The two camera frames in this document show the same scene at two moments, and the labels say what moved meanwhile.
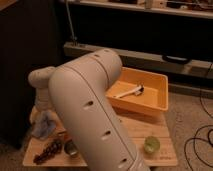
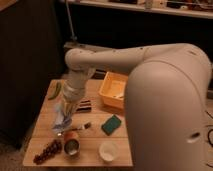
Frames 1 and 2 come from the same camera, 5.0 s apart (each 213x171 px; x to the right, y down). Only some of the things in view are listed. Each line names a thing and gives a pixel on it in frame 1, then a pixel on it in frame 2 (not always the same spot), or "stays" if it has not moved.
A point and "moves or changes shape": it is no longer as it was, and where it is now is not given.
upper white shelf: x=188 y=8 stays
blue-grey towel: x=44 y=126 moves or changes shape
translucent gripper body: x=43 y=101 → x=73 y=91
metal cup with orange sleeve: x=71 y=148 stays
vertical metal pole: x=70 y=21 stays
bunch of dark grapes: x=51 y=149 stays
